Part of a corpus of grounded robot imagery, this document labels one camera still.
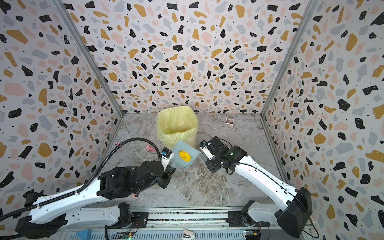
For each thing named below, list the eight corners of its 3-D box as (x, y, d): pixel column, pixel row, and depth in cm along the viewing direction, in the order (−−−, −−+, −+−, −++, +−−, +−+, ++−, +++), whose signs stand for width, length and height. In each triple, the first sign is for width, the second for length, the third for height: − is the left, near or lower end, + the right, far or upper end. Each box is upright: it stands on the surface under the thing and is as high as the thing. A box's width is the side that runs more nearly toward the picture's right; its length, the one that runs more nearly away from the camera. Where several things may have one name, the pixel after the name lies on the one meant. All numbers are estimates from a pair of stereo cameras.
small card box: (225, 125, 118) (226, 123, 116) (225, 117, 124) (226, 115, 122) (233, 126, 118) (233, 124, 116) (233, 118, 123) (233, 116, 121)
